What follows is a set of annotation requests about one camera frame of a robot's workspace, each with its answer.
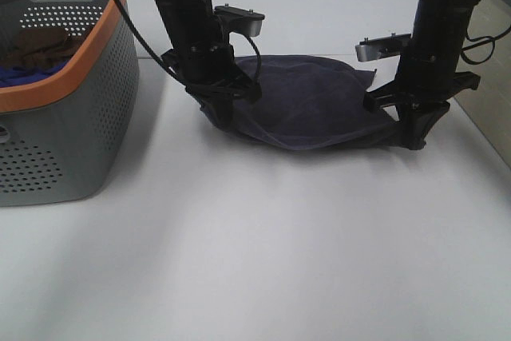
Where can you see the blue cloth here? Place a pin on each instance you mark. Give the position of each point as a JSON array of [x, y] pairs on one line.
[[15, 75]]

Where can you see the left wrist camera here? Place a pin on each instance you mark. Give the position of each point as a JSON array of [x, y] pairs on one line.
[[240, 21]]

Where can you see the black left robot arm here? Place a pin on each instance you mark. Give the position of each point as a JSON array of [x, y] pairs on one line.
[[188, 23]]

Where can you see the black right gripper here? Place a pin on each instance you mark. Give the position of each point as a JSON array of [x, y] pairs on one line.
[[422, 77]]

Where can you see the grey orange-rimmed laundry basket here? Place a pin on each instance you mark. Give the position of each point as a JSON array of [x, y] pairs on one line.
[[60, 135]]

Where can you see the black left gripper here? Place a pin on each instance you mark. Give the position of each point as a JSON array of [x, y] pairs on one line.
[[211, 74]]

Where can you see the brown cloth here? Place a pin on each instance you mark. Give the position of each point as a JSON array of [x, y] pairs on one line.
[[42, 48]]

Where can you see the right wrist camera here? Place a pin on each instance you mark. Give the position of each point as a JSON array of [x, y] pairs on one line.
[[379, 48]]

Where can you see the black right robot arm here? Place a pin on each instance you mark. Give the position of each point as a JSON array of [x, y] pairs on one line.
[[438, 25]]

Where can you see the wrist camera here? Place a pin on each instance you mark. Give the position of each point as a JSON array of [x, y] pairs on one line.
[[379, 48], [240, 21]]

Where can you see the dark grey towel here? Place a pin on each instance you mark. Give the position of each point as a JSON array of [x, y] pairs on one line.
[[309, 103]]

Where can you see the beige grey-rimmed bin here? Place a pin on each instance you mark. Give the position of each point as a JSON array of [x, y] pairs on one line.
[[489, 106]]

